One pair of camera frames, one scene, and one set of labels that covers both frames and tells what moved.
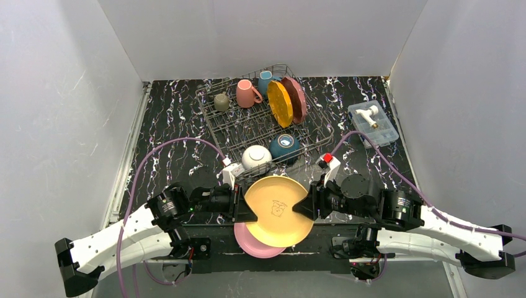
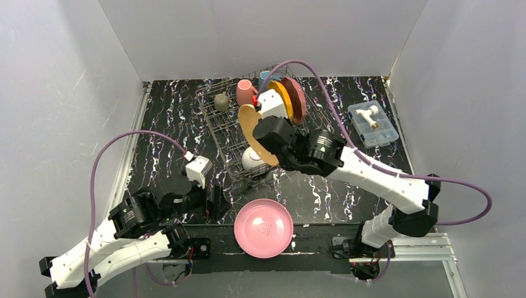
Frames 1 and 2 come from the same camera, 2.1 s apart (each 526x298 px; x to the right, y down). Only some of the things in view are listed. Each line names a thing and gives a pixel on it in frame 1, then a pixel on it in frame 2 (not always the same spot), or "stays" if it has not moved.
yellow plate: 272,199 to 248,115
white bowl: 256,158 stays
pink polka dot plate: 298,98 stays
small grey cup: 221,102 stays
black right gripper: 317,201 to 268,131
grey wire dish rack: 262,118 stays
